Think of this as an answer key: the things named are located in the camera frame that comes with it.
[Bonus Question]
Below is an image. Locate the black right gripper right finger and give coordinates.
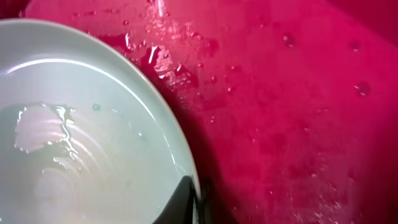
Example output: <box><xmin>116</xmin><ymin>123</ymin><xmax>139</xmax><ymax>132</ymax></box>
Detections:
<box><xmin>198</xmin><ymin>179</ymin><xmax>239</xmax><ymax>224</ymax></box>

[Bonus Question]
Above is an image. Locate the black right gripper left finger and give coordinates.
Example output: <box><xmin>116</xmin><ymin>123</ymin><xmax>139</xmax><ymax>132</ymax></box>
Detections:
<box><xmin>153</xmin><ymin>176</ymin><xmax>196</xmax><ymax>224</ymax></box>

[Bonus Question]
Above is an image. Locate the white plate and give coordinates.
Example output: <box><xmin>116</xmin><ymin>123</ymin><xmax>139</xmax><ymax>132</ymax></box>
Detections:
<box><xmin>1</xmin><ymin>19</ymin><xmax>201</xmax><ymax>223</ymax></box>

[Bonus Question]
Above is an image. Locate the red plastic tray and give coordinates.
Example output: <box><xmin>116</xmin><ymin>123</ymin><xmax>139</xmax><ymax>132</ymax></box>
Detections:
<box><xmin>1</xmin><ymin>0</ymin><xmax>397</xmax><ymax>223</ymax></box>

